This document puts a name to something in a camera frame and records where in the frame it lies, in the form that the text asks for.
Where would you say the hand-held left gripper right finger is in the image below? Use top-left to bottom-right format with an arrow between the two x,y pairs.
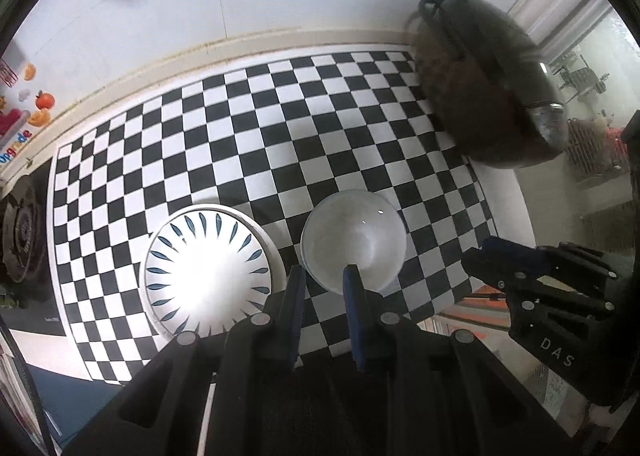
342,264 -> 581,456

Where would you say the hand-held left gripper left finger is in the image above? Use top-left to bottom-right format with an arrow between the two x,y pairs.
62,265 -> 307,456

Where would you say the plain white bowl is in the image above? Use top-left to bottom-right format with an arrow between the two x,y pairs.
300,188 -> 408,297

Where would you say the white plate with blue petals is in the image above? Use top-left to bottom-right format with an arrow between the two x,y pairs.
145,210 -> 275,332

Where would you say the white floral print plate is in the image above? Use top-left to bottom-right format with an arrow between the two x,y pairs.
141,204 -> 290,338

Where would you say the dark electric cooker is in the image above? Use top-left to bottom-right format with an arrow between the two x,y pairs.
412,0 -> 572,171

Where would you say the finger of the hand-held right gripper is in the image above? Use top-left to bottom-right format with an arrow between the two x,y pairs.
460,247 -> 617,318
481,235 -> 622,283

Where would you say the black and white checkered mat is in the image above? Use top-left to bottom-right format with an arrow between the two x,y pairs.
50,50 -> 501,384

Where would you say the striped floor rug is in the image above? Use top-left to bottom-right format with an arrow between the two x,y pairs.
440,285 -> 511,337

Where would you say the black gas stove burner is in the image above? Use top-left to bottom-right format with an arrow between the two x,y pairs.
0,158 -> 57,337

